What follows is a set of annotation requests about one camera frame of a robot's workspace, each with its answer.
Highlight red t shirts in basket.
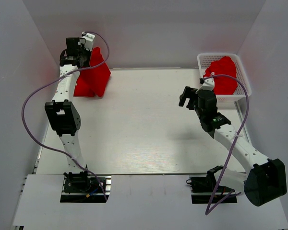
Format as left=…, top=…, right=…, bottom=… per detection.
left=204, top=56, right=238, bottom=95

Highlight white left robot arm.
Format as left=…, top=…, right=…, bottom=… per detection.
left=45, top=32, right=95, bottom=175

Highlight white plastic basket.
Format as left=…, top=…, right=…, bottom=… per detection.
left=197, top=53, right=252, bottom=102

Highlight red t shirt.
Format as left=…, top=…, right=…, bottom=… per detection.
left=73, top=81, right=95, bottom=97
left=77, top=46, right=111, bottom=97

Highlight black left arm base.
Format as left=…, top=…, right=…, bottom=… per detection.
left=60, top=172, right=111, bottom=203

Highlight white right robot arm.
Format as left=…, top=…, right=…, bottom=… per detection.
left=179, top=75, right=287, bottom=213

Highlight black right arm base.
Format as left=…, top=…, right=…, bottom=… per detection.
left=187, top=165, right=238, bottom=205

